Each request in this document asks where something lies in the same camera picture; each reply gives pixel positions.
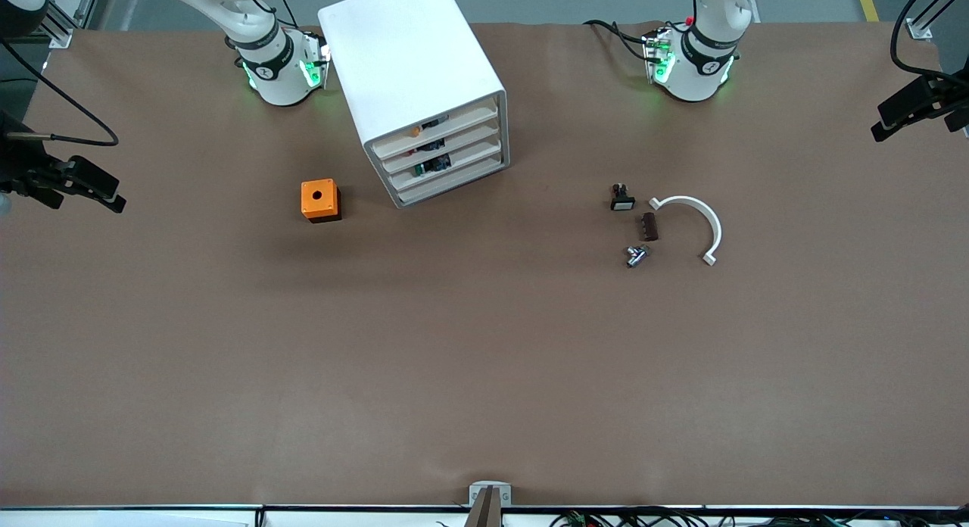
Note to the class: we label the brown terminal block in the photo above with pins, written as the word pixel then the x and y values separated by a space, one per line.
pixel 649 226

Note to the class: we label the black blue contact block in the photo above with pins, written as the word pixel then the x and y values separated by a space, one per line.
pixel 433 163
pixel 433 145

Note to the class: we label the orange box with hole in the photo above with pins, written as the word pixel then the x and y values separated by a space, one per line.
pixel 318 198

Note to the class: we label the small metal connector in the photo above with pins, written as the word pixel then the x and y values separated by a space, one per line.
pixel 636 256

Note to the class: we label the white curved bracket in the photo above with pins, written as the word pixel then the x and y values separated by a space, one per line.
pixel 708 213

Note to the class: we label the white sheet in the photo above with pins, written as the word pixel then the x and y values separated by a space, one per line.
pixel 174 521

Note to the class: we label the white drawer cabinet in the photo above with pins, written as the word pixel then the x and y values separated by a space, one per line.
pixel 409 50

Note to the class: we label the white drawer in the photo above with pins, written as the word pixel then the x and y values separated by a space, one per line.
pixel 462 180
pixel 462 127
pixel 462 163
pixel 462 145

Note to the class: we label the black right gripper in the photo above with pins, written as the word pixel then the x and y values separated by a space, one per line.
pixel 17 166

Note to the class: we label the aluminium frame strut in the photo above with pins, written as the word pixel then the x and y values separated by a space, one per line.
pixel 920 29
pixel 60 31

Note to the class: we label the brown strip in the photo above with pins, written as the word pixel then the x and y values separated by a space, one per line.
pixel 486 512

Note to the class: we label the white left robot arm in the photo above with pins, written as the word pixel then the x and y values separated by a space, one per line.
pixel 693 80

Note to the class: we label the orange push button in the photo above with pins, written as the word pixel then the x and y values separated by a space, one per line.
pixel 415 132

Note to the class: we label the brown table cover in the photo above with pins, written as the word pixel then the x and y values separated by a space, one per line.
pixel 484 360

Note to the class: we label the black switch with white face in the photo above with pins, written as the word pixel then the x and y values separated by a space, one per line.
pixel 622 200

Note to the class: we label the grey mounting bracket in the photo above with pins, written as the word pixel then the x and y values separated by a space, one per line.
pixel 475 495

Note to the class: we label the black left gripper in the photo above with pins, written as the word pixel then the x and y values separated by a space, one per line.
pixel 925 94

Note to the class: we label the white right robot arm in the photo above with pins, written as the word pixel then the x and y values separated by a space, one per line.
pixel 276 80

